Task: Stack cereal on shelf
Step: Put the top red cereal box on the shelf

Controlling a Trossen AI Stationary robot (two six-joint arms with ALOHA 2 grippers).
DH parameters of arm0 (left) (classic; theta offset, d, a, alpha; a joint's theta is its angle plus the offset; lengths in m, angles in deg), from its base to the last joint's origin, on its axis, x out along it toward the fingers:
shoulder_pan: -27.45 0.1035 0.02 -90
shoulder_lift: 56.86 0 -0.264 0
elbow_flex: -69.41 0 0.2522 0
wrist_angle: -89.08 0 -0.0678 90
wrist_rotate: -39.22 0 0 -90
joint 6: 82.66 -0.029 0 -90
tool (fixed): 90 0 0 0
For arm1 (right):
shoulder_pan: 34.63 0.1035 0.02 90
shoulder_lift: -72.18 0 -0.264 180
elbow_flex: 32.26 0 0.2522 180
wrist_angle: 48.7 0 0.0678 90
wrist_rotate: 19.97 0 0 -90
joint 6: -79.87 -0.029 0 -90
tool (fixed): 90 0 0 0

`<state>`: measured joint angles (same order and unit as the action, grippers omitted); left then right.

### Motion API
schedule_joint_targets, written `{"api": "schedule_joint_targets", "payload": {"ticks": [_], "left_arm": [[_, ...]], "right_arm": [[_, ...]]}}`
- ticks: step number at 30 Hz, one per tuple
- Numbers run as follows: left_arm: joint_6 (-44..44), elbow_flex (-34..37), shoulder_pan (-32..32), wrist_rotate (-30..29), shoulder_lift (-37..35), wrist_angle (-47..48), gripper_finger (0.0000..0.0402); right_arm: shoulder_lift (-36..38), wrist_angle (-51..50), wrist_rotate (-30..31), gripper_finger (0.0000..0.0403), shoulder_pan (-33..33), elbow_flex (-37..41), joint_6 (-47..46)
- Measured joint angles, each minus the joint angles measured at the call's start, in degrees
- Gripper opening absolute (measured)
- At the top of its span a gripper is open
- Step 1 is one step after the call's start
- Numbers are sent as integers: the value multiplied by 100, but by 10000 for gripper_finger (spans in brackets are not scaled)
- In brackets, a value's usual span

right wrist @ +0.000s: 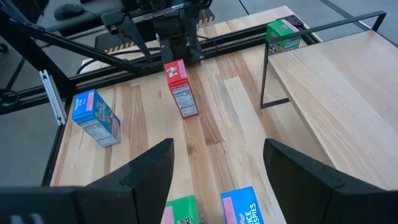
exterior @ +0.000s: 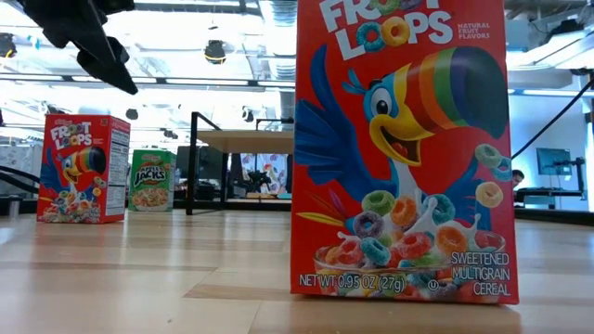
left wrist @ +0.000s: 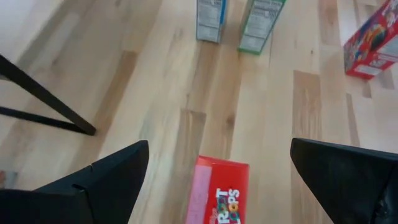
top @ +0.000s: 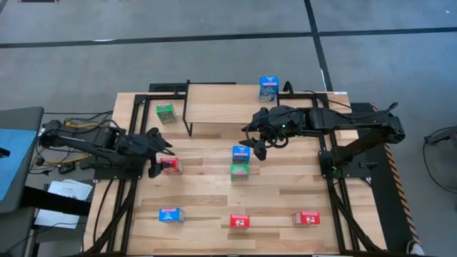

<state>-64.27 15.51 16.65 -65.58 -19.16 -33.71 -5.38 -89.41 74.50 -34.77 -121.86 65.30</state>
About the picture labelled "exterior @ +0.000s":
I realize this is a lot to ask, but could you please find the red Froot Loops cereal box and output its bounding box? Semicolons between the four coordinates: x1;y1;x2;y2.
290;0;520;306
36;113;132;225

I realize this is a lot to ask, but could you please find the wooden shelf with black legs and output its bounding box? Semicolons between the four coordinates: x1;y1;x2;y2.
185;110;296;217

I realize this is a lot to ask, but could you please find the silver spiral ventilation duct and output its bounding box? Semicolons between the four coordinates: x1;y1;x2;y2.
270;0;298;83

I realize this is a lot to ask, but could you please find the black aluminium table frame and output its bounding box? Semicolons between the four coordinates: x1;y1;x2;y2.
0;197;594;227

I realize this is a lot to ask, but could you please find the black looped cable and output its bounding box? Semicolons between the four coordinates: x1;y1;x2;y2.
0;165;41;195

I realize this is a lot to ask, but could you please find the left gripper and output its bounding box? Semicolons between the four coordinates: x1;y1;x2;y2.
20;0;139;96

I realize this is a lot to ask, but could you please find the computer monitor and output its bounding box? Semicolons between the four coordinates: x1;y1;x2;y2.
536;148;573;176

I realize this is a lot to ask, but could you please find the grey metal post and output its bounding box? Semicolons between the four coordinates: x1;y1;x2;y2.
6;194;22;219

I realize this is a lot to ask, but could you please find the black monitor back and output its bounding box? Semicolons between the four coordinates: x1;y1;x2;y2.
174;146;225;181

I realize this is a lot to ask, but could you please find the black hanging camera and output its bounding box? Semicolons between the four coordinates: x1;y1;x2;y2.
203;39;227;65

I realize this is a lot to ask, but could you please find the black ceiling spotlight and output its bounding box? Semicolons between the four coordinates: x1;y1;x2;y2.
0;32;18;59

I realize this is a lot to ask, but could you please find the green Apple Jacks cereal box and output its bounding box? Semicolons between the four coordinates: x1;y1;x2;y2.
128;148;177;213

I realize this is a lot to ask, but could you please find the dark office desk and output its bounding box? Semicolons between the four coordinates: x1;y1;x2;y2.
513;186;587;209

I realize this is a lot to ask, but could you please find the patterned fabric panel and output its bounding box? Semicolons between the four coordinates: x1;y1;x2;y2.
239;152;290;196

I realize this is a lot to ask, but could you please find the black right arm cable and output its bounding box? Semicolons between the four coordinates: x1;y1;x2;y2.
511;78;594;161

